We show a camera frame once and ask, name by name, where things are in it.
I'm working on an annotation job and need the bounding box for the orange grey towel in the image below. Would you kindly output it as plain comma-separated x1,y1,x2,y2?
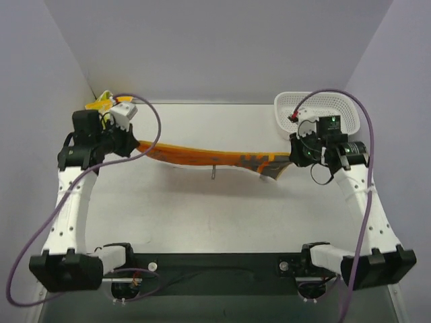
137,141,292,180

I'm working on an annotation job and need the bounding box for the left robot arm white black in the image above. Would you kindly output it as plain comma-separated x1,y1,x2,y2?
29,106,139,293

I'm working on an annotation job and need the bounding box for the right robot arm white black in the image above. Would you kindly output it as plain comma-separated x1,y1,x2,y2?
290,133,417,290

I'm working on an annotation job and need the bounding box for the yellow green crumpled towel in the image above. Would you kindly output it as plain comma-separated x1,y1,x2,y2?
84,89,135,114

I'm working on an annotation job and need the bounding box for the white plastic perforated basket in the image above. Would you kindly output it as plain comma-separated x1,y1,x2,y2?
273,92,360,140

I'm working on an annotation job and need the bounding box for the small grey metal strip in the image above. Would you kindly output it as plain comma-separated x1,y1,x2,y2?
211,165,216,180

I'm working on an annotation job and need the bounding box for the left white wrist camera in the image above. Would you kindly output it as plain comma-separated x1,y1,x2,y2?
109,102,137,130

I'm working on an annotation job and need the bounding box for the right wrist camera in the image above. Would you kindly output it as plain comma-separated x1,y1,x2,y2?
297,110,342,139

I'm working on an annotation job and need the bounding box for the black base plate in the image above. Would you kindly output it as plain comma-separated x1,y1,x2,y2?
96,252,337,297

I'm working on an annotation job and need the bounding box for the aluminium frame rail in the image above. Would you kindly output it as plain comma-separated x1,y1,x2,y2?
36,250,400,283

